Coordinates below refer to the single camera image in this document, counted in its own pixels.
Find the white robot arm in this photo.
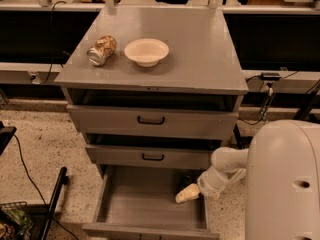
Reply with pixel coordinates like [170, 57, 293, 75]
[175, 120, 320, 240]

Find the black stand leg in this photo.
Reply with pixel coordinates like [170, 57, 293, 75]
[37, 167, 68, 240]

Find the brown patterned can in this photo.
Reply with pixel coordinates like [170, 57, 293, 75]
[87, 35, 117, 66]

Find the white bowl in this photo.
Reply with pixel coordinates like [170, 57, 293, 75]
[124, 39, 169, 67]

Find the green soda can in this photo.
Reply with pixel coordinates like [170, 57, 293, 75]
[178, 175, 193, 191]

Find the grey top drawer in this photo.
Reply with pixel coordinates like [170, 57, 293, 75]
[67, 90, 237, 140]

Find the wire basket with items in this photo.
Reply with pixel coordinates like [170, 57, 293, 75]
[0, 201, 34, 240]

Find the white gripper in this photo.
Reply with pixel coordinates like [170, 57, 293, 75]
[175, 166, 246, 203]

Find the grey drawer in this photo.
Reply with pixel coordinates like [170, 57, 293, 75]
[83, 166, 220, 240]
[86, 134, 222, 169]
[67, 90, 237, 140]

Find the black floor cable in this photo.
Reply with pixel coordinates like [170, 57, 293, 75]
[12, 133, 81, 240]

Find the grey bottom drawer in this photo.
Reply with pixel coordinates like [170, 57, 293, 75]
[83, 166, 220, 240]

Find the black hanging cable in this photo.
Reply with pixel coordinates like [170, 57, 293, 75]
[40, 0, 68, 85]

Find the black table leg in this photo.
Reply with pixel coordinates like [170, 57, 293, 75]
[233, 124, 244, 149]

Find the grey middle drawer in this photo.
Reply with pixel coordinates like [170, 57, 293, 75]
[86, 134, 222, 169]

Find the black power adapter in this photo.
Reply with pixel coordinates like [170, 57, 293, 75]
[260, 72, 281, 81]

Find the grey drawer cabinet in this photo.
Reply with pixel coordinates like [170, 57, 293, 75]
[54, 6, 249, 185]

